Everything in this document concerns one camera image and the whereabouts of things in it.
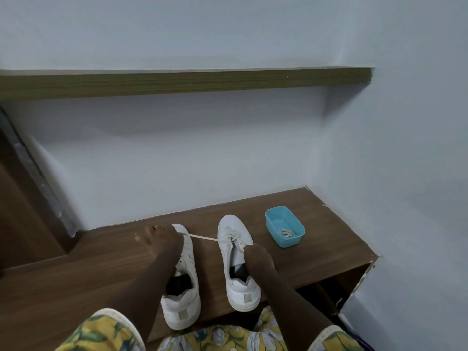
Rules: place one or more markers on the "person's left hand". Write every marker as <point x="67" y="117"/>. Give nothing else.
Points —
<point x="166" y="239"/>

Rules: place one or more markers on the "person's right hand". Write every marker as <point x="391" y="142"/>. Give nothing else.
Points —
<point x="259" y="259"/>

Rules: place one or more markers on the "blue plastic basket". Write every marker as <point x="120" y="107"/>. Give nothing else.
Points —
<point x="290" y="243"/>

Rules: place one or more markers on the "cream shoelace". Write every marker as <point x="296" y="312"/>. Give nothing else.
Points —
<point x="287" y="233"/>
<point x="204" y="237"/>

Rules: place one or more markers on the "white sneaker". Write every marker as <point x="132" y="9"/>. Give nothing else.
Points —
<point x="181" y="314"/>
<point x="243" y="296"/>

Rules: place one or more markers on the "person's right forearm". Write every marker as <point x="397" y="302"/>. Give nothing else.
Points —
<point x="296" y="307"/>

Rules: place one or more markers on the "person's left forearm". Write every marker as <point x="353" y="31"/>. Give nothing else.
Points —
<point x="150" y="288"/>

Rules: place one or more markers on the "wooden wall shelf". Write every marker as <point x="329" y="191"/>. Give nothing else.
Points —
<point x="183" y="84"/>

